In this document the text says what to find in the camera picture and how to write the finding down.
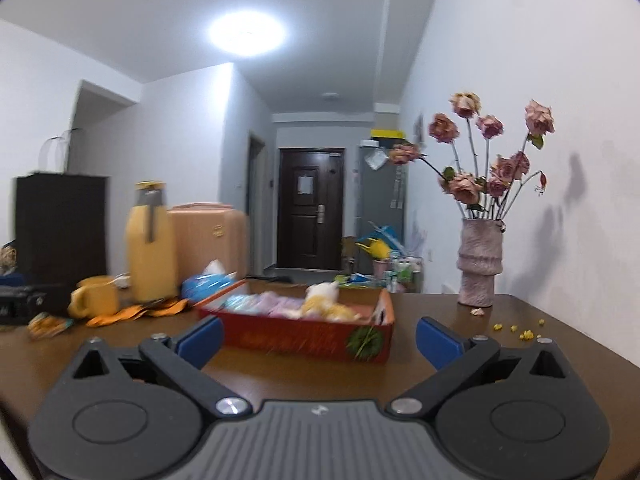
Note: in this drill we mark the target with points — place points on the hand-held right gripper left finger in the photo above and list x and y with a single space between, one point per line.
202 340

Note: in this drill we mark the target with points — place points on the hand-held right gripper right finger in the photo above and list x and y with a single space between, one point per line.
437 342

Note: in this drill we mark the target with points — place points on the purple fluffy cloth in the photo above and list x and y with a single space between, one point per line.
285 305

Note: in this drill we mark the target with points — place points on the red cardboard box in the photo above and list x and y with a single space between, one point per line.
300 337

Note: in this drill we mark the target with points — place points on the yellow and white plush toy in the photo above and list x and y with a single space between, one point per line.
325 300

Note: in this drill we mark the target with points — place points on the blue tissue pack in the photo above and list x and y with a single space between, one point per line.
207 282

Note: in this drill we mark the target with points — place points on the scattered yellow petals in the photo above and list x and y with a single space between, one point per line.
526 334

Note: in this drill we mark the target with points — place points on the pink textured vase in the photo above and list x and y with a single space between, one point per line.
479 260

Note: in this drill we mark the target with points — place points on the peach suitcase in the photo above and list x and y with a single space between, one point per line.
210 240

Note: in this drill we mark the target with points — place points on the yellow thermos jug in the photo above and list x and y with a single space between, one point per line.
150 250

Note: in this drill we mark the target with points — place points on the yellow watering can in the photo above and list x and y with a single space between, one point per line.
375 250

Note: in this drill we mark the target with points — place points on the yellow mug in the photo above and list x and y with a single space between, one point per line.
97 297

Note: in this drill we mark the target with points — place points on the clear biscuit packet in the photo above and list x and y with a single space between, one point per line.
47 325

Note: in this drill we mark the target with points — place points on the grey refrigerator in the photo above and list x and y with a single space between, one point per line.
385 195

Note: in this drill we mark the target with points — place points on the dried pink roses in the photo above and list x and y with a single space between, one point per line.
467 185

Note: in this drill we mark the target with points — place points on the dark brown door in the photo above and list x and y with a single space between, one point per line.
310 210

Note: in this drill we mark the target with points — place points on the black case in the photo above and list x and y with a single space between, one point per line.
30 305

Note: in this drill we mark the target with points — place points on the black paper bag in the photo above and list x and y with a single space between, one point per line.
60 230

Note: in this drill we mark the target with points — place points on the paper notice on door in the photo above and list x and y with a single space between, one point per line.
305 185

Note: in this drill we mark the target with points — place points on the paper sheet on refrigerator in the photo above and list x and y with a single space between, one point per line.
375 159

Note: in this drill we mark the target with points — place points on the yellow box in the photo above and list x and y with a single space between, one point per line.
387 134

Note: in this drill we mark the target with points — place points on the round ceiling lamp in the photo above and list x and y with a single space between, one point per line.
247 32

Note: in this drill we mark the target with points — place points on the white wall picture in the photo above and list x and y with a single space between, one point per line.
419 135

